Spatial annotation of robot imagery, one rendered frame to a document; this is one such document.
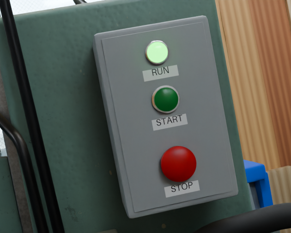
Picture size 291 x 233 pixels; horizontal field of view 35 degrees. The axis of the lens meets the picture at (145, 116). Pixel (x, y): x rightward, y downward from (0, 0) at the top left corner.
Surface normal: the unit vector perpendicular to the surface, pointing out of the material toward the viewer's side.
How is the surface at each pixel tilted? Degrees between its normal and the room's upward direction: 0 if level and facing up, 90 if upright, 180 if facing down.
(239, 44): 87
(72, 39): 90
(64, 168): 90
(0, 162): 90
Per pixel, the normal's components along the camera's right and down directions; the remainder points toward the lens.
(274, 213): 0.01, -0.58
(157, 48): 0.11, -0.04
